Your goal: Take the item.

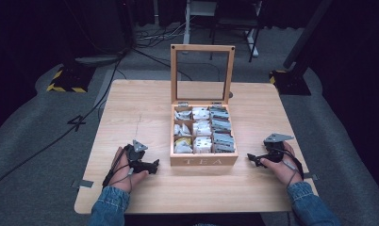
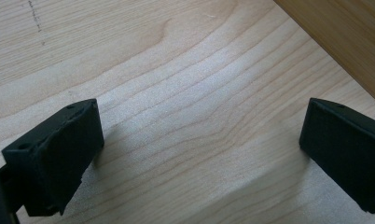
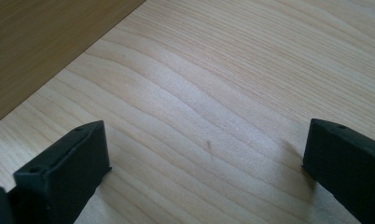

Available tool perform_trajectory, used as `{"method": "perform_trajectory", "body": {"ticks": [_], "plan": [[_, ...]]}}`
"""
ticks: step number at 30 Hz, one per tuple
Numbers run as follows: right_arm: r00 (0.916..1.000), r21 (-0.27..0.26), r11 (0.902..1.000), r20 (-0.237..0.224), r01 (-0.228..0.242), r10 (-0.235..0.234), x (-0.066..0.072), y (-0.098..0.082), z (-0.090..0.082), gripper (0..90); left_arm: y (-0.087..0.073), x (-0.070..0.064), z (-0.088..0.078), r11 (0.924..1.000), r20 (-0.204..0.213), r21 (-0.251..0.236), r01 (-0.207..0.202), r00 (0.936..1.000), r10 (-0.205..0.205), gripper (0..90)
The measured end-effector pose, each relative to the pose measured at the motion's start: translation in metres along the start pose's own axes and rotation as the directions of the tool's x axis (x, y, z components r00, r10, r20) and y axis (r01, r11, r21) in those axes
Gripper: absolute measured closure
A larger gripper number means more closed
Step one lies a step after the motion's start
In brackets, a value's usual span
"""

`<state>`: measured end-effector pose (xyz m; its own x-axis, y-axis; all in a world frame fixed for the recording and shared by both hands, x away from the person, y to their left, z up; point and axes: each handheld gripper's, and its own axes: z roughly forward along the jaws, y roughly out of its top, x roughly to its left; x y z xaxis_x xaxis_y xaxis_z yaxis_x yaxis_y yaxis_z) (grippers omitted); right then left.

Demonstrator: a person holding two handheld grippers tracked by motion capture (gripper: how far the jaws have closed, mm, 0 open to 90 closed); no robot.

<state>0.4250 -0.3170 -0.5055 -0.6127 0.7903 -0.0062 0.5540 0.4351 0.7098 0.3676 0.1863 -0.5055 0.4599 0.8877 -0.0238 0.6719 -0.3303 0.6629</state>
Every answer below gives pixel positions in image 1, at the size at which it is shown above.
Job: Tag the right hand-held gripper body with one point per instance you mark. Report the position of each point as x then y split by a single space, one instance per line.
275 147

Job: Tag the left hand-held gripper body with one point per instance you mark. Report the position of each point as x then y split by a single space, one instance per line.
135 156

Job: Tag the wooden tea box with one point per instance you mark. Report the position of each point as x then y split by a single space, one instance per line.
203 160

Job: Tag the person's right hand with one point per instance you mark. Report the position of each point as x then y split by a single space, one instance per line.
282 171

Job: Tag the person's left hand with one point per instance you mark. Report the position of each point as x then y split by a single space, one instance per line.
123 177

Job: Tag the stack of yellow white tea packets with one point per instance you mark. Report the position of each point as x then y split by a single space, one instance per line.
182 146

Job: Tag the row of grey tea packets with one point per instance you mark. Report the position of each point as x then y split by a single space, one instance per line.
222 132

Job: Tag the stack of pale grey tea packets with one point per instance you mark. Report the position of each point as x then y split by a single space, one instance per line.
181 129
182 115

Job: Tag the grey tape strip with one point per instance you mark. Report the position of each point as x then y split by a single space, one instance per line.
85 183
310 176

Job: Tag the black yellow striped stand base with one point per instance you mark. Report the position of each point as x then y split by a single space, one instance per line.
289 82
69 80

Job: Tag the slanted dark metal pole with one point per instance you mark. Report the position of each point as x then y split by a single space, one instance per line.
307 33

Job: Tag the black metal chair frame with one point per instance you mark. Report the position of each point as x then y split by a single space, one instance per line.
233 22

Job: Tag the white desk frame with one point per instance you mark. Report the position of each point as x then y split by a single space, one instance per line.
197 12

